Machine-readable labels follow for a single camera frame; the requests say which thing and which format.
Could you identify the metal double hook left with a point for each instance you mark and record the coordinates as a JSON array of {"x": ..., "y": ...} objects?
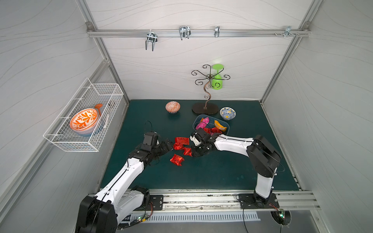
[{"x": 151, "y": 38}]

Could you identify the green plastic cup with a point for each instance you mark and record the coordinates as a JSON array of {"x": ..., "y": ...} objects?
[{"x": 216, "y": 82}]

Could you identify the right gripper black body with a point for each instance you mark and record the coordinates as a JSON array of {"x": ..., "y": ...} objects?
[{"x": 198, "y": 147}]

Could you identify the teal plastic storage box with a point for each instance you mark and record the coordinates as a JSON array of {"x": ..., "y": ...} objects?
[{"x": 211, "y": 124}]

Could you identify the white wire wall basket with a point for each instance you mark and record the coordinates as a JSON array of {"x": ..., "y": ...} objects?
[{"x": 87, "y": 96}]

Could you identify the metal single hook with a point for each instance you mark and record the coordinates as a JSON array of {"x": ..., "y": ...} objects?
[{"x": 217, "y": 31}]

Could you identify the metal double hook middle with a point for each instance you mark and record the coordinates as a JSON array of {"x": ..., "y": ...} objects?
[{"x": 184, "y": 32}]

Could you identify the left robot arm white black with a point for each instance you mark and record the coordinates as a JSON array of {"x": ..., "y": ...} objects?
[{"x": 105, "y": 210}]

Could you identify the blue yellow patterned small bowl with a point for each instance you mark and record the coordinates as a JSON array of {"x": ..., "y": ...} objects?
[{"x": 227, "y": 113}]

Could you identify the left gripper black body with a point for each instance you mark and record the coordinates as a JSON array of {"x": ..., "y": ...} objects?
[{"x": 162, "y": 146}]

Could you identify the yellow orange tea bag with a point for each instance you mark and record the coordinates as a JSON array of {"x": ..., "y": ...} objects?
[{"x": 220, "y": 125}]

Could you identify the orange spoon in basket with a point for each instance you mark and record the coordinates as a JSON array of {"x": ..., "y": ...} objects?
[{"x": 98, "y": 108}]

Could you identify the round black floor port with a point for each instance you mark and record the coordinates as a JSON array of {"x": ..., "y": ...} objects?
[{"x": 283, "y": 218}]

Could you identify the small red tea bag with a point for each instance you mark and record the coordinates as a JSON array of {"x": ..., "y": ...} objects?
[{"x": 187, "y": 151}]

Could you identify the white vent strip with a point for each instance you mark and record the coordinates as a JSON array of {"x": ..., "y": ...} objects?
[{"x": 235, "y": 216}]

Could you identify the metal hook right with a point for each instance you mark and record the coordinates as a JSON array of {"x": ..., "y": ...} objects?
[{"x": 287, "y": 33}]

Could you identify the orange and blue patterned bowl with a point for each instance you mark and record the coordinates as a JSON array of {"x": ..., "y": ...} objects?
[{"x": 173, "y": 107}]

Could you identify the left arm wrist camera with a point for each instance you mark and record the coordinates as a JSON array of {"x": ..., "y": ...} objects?
[{"x": 150, "y": 138}]

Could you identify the aluminium top rail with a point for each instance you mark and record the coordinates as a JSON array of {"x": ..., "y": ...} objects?
[{"x": 201, "y": 33}]

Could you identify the metal double hook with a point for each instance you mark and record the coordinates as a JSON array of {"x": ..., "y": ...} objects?
[
  {"x": 151, "y": 38},
  {"x": 184, "y": 32}
]

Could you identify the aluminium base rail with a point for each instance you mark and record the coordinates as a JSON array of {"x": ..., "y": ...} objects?
[{"x": 213, "y": 200}]

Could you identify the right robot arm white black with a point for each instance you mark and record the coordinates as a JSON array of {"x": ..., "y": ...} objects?
[{"x": 265, "y": 159}]

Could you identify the orange white floral bowl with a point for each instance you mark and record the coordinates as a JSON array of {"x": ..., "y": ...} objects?
[{"x": 85, "y": 121}]

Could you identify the copper mug tree stand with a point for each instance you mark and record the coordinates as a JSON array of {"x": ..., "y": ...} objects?
[{"x": 207, "y": 107}]

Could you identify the long pink tea bag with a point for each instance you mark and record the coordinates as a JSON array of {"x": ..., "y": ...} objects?
[{"x": 202, "y": 123}]

